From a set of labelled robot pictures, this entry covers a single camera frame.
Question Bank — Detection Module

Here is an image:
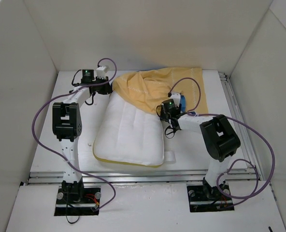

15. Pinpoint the blue yellow cartoon pillowcase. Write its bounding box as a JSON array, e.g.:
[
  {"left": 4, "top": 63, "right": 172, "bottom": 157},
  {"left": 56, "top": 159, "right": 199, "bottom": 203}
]
[{"left": 113, "top": 67, "right": 208, "bottom": 114}]

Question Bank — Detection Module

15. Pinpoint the white pillow yellow trim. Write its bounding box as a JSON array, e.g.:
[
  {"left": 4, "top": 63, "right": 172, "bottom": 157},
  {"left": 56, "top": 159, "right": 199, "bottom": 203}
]
[{"left": 93, "top": 92, "right": 176, "bottom": 167}]

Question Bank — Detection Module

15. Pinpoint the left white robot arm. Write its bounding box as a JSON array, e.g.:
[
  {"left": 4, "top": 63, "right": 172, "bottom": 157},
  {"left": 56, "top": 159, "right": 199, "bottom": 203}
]
[{"left": 52, "top": 66, "right": 112, "bottom": 203}]

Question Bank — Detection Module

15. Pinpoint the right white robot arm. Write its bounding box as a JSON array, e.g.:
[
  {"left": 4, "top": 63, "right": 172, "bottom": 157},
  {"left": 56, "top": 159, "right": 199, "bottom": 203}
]
[{"left": 156, "top": 99, "right": 241, "bottom": 199}]

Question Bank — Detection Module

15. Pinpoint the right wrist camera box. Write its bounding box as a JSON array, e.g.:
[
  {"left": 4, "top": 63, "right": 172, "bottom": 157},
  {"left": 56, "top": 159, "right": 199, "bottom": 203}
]
[{"left": 168, "top": 92, "right": 181, "bottom": 106}]

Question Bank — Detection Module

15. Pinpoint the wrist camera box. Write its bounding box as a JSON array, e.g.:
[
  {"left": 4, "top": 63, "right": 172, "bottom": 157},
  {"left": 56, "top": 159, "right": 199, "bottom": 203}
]
[
  {"left": 168, "top": 92, "right": 181, "bottom": 106},
  {"left": 96, "top": 65, "right": 109, "bottom": 79}
]

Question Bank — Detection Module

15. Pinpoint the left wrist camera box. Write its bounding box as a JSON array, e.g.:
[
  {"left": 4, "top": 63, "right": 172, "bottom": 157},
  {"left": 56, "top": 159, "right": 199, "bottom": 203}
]
[{"left": 96, "top": 65, "right": 109, "bottom": 79}]

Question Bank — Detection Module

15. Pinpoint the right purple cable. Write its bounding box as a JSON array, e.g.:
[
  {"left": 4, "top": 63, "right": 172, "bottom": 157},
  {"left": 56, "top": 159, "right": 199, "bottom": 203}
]
[{"left": 168, "top": 77, "right": 276, "bottom": 200}]

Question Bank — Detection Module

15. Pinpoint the aluminium frame rail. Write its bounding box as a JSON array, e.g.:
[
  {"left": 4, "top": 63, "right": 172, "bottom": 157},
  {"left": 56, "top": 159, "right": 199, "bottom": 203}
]
[{"left": 27, "top": 71, "right": 264, "bottom": 186}]

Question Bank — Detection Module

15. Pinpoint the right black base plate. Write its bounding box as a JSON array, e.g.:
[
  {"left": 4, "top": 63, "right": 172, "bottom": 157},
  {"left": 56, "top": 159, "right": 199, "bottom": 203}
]
[{"left": 187, "top": 185, "right": 234, "bottom": 213}]

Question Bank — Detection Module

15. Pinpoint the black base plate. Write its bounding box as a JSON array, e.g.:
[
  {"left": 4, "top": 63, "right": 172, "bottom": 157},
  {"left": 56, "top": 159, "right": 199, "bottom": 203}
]
[
  {"left": 54, "top": 187, "right": 101, "bottom": 216},
  {"left": 187, "top": 185, "right": 234, "bottom": 213}
]

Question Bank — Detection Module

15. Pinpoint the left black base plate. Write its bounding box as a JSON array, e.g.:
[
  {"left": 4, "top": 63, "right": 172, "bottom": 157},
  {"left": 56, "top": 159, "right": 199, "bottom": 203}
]
[{"left": 54, "top": 187, "right": 101, "bottom": 216}]

